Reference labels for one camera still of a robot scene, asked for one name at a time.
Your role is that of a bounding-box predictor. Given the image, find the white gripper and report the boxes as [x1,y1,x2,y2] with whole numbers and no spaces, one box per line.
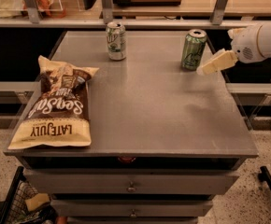
[196,24,264,76]

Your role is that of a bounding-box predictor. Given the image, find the green soda can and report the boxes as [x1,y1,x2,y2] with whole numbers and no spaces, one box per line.
[181,29,207,71]

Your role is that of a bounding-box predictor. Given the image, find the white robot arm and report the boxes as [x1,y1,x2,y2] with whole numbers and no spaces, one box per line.
[196,21,271,76]

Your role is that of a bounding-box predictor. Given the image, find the white 7up can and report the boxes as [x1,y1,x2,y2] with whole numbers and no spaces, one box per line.
[106,21,126,61]

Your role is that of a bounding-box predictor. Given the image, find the brown Late July chip bag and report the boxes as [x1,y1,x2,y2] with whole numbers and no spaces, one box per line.
[9,56,97,149]

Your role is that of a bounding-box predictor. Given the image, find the grey drawer cabinet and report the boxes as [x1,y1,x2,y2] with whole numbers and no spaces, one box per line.
[16,31,258,224]

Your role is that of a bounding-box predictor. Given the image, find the upper drawer metal knob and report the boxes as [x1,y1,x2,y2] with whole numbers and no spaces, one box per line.
[126,182,136,193]

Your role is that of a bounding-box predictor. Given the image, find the drawer metal knob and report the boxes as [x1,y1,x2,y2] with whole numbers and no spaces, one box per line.
[130,209,137,218]
[126,182,136,193]

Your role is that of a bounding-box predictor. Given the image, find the lower drawer metal knob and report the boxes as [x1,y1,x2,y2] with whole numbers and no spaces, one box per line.
[130,209,137,218]

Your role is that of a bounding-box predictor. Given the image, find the yellow sponge in basket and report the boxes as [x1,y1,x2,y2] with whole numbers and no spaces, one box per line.
[25,193,50,212]

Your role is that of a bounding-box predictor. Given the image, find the grey metal shelf rail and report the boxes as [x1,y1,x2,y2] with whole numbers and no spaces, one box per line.
[0,18,260,30]

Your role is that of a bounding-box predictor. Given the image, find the black wire basket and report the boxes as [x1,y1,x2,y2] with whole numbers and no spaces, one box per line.
[0,166,57,224]

